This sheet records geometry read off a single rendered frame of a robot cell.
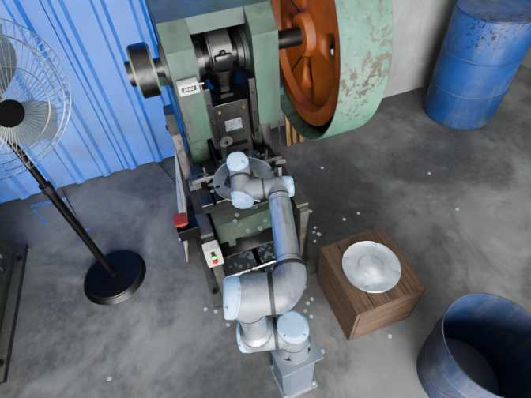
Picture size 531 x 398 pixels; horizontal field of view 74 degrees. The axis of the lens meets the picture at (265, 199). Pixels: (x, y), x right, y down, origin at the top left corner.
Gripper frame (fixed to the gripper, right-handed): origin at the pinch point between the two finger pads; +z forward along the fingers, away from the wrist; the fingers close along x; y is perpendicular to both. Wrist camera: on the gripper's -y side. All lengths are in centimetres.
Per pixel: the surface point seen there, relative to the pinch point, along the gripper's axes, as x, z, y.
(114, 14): 84, -10, -121
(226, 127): 19.2, -21.4, -14.3
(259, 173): 14.9, 6.5, -3.6
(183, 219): -19.6, -3.0, -24.5
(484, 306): -6, 42, 108
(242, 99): 28.6, -29.8, -8.2
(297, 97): 50, -8, 5
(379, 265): -1, 45, 61
